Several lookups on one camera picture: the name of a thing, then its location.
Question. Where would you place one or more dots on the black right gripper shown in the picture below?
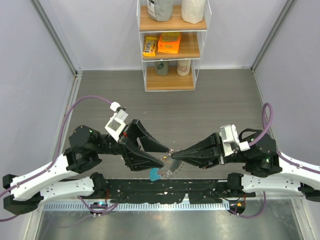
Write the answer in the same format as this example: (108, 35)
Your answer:
(205, 153)

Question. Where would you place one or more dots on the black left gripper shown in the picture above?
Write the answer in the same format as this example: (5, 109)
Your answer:
(136, 158)

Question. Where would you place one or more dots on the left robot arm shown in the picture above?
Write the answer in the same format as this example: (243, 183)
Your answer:
(51, 181)

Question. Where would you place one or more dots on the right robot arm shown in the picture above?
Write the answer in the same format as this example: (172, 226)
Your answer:
(266, 169)

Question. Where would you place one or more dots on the white cup pink print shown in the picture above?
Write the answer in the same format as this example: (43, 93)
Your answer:
(183, 67)

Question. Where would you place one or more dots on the grey-green cup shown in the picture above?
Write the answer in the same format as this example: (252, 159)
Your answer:
(161, 68)

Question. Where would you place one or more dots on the yellow candy box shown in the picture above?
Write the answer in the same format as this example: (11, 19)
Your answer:
(150, 46)

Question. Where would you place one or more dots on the orange candy box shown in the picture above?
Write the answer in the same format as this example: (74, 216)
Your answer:
(169, 42)

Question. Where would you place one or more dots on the white bag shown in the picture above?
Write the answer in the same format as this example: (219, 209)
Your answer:
(192, 11)

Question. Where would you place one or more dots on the grey bag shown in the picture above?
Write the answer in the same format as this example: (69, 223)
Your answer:
(160, 10)

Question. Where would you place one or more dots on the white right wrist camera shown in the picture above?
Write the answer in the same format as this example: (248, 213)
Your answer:
(230, 140)

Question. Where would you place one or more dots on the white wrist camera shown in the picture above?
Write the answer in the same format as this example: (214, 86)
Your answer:
(116, 124)
(230, 140)

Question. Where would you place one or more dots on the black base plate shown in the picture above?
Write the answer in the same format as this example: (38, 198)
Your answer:
(168, 191)

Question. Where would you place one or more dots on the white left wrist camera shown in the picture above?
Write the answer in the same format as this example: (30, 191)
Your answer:
(116, 124)

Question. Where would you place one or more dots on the white slotted cable duct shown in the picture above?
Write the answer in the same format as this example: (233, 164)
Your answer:
(129, 207)

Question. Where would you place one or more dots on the white wire wooden shelf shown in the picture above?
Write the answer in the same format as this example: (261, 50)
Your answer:
(192, 46)

